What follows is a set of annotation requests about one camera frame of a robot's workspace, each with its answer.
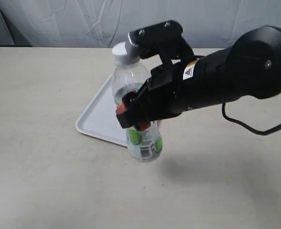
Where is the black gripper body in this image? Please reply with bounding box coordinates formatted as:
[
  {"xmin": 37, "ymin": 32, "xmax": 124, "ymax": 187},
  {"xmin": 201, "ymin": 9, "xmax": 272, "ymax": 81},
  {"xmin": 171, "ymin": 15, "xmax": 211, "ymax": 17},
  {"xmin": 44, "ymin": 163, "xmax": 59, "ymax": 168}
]
[{"xmin": 116, "ymin": 63, "xmax": 191, "ymax": 129}]

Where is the clear plastic drink bottle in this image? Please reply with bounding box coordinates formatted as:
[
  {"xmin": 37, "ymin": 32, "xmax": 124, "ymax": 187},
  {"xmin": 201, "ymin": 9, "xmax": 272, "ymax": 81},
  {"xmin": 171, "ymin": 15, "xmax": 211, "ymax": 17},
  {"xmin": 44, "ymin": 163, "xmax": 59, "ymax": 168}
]
[{"xmin": 111, "ymin": 42, "xmax": 162, "ymax": 163}]

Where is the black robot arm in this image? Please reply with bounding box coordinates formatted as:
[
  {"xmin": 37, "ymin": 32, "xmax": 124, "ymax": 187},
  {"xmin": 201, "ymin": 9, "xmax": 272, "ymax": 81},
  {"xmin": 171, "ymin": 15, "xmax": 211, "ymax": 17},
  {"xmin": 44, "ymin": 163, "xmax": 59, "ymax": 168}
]
[{"xmin": 116, "ymin": 21, "xmax": 281, "ymax": 129}]

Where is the white plastic tray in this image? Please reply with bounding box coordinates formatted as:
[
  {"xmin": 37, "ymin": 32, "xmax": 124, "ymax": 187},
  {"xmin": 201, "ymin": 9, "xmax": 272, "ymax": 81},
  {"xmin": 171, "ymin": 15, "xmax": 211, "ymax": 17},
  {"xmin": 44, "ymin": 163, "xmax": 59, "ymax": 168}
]
[{"xmin": 76, "ymin": 76, "xmax": 127, "ymax": 147}]

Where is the white backdrop curtain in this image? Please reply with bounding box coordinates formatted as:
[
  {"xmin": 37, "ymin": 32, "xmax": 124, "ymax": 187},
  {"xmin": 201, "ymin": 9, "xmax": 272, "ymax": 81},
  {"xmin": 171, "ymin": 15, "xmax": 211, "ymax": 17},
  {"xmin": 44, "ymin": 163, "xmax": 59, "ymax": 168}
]
[{"xmin": 0, "ymin": 0, "xmax": 281, "ymax": 48}]

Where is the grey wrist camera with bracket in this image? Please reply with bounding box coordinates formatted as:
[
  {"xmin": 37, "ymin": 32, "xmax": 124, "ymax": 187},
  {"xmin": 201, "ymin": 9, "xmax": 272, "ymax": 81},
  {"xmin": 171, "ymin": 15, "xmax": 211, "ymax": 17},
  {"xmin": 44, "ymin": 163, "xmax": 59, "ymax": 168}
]
[{"xmin": 125, "ymin": 20, "xmax": 195, "ymax": 67}]

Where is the black cable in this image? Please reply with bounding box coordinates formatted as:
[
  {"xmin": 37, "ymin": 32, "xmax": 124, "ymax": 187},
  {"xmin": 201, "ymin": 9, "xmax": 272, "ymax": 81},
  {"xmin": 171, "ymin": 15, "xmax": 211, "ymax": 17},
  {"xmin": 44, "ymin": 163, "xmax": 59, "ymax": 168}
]
[{"xmin": 221, "ymin": 103, "xmax": 281, "ymax": 135}]

